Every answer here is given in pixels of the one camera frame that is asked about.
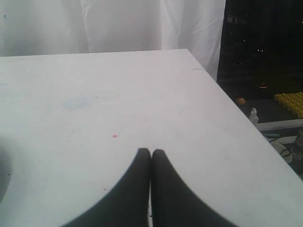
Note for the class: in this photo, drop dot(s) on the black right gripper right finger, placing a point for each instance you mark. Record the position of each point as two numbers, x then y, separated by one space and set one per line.
173 203

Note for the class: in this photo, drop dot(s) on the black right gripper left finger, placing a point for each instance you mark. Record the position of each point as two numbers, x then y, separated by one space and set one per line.
126 204

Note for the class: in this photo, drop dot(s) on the small orange ball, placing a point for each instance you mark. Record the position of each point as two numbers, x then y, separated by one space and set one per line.
240 101

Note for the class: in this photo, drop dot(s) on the yellow bumpy mat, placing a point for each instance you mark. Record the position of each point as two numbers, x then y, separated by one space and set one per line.
293 102

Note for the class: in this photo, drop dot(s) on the white backdrop curtain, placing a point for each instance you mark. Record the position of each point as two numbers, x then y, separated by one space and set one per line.
37 27

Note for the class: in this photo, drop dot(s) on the white frame bracket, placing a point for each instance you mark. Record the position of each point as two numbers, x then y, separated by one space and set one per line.
278 125

